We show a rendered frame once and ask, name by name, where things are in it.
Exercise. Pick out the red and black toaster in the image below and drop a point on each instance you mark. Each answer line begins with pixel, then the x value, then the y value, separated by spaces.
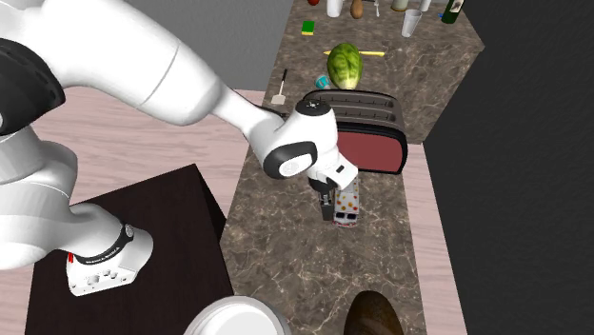
pixel 366 130

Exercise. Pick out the white slim bottle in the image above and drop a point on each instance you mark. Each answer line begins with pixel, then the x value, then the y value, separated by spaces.
pixel 424 4

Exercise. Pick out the white cylindrical cup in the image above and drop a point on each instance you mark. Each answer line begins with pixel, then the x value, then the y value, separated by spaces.
pixel 334 7

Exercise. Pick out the clear drinking glass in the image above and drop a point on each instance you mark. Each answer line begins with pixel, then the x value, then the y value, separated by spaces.
pixel 410 23

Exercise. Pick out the dark green wine bottle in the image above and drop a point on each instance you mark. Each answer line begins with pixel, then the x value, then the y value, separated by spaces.
pixel 452 11

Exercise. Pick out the green and yellow sponge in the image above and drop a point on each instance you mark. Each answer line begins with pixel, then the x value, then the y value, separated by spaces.
pixel 307 27

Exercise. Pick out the brown potato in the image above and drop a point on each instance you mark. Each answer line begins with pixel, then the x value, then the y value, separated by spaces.
pixel 356 8

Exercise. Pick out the brown bread loaf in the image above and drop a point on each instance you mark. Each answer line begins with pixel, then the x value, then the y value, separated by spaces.
pixel 373 315

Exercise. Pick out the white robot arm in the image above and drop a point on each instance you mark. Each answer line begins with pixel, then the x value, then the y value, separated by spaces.
pixel 116 60

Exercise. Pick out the red tomato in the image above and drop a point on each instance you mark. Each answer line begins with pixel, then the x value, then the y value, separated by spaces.
pixel 313 2

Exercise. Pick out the green lettuce head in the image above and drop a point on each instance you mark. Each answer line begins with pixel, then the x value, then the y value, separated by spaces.
pixel 345 66

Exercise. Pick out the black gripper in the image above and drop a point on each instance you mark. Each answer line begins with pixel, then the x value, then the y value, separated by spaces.
pixel 322 184

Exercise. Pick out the silver fork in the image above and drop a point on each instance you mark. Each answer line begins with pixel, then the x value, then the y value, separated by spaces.
pixel 377 8

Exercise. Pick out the white spotted toy van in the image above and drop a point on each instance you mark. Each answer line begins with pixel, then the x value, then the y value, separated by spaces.
pixel 348 206

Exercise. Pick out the dark robot stand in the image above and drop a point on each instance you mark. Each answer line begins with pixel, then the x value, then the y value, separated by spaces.
pixel 153 260

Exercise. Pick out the white round bowl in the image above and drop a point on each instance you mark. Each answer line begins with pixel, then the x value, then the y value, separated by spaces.
pixel 236 320

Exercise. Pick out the yellow pencil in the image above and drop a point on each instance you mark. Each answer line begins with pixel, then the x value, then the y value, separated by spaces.
pixel 373 53

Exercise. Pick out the beige jar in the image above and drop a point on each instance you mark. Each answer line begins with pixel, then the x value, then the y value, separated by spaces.
pixel 399 4

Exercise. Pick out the teal round cup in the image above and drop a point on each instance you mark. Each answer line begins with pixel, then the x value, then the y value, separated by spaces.
pixel 322 82

